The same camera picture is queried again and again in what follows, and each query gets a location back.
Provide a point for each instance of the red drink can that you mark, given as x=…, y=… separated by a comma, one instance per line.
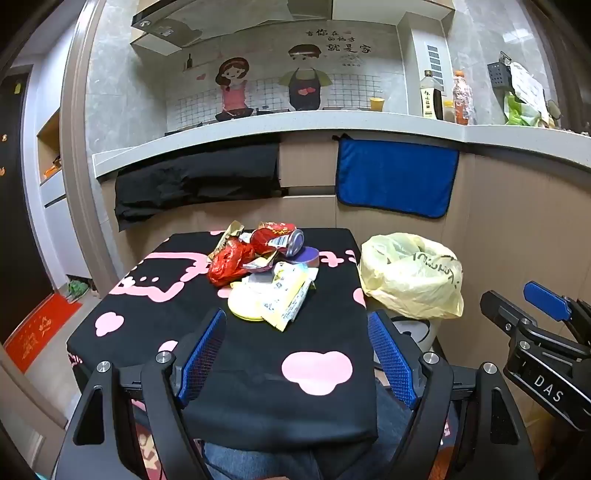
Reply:
x=272, y=235

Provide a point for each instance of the range hood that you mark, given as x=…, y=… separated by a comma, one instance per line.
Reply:
x=184, y=27

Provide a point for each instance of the grey stone countertop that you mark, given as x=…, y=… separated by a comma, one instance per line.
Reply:
x=323, y=124

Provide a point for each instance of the black door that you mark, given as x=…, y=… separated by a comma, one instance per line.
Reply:
x=18, y=207

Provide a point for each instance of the blue towel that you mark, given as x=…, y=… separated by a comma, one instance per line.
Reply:
x=392, y=175

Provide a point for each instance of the pink purple sponge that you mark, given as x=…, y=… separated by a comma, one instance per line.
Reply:
x=307, y=256

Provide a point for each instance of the yellow plastic bin bag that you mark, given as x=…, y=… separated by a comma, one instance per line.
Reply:
x=406, y=286

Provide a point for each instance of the yellow cup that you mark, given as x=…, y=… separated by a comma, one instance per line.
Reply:
x=377, y=104

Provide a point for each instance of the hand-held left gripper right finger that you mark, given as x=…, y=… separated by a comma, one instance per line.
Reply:
x=392, y=360

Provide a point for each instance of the soy sauce bottle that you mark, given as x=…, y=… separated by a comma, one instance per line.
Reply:
x=431, y=99

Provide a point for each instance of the white yellow snack wrapper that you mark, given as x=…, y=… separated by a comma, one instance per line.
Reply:
x=286, y=295

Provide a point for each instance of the small condiment bottle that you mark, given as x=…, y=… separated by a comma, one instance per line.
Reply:
x=449, y=111

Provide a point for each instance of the white vent panel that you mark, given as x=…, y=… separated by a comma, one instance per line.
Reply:
x=435, y=64

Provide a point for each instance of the black cloth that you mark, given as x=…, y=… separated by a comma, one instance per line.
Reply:
x=194, y=180

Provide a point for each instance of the silver foil wrapper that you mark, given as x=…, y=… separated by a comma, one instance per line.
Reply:
x=258, y=265

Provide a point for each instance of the grey utensil holder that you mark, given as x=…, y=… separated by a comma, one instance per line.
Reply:
x=499, y=74

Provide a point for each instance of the green plastic bag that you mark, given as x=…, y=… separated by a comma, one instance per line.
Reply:
x=517, y=115

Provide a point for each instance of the orange drink bottle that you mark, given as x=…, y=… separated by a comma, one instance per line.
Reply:
x=463, y=101

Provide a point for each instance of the white plastic bag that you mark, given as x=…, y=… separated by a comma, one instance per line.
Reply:
x=526, y=85

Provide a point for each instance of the wooden wall shelf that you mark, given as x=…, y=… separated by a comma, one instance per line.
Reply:
x=51, y=152

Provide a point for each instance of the cartoon wall poster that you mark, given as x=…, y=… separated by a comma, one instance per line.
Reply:
x=258, y=69

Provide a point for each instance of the black pink printed tablecloth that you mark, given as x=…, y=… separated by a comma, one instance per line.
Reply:
x=184, y=300

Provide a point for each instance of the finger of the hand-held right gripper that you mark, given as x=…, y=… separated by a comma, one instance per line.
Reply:
x=501, y=309
x=545, y=295

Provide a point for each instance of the red plastic bag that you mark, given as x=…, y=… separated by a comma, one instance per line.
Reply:
x=228, y=265

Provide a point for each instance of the gold snack wrapper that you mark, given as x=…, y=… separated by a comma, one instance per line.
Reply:
x=229, y=233

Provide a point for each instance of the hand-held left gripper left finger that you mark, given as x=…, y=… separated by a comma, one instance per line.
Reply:
x=203, y=355

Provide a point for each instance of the green shoes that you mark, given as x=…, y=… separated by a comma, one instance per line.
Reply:
x=77, y=290

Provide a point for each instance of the red doormat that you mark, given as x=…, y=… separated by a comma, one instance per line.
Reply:
x=37, y=332

